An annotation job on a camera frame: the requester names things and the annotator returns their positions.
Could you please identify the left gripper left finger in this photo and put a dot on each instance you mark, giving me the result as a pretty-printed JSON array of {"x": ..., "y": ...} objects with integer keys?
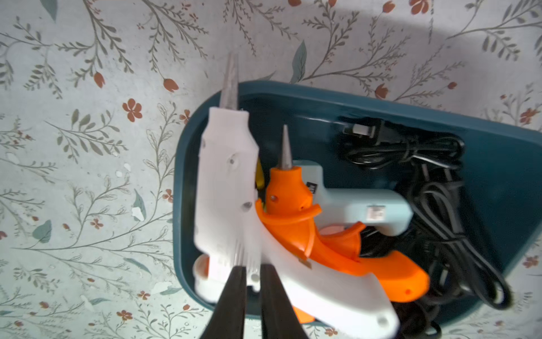
[{"x": 227, "y": 321}]

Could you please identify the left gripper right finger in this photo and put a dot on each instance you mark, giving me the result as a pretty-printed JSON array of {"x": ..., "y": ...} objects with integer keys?
[{"x": 277, "y": 315}]

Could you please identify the white hot glue gun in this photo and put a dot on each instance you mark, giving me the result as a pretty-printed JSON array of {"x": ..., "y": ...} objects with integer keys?
[{"x": 227, "y": 227}]

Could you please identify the orange hot glue gun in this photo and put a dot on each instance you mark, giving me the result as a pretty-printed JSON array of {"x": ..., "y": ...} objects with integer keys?
[{"x": 341, "y": 295}]

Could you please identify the light blue hot glue gun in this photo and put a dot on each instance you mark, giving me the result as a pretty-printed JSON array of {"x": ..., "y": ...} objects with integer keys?
[{"x": 385, "y": 210}]

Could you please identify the yellow hot glue gun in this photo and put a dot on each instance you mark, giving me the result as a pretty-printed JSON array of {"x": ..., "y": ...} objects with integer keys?
[{"x": 259, "y": 176}]

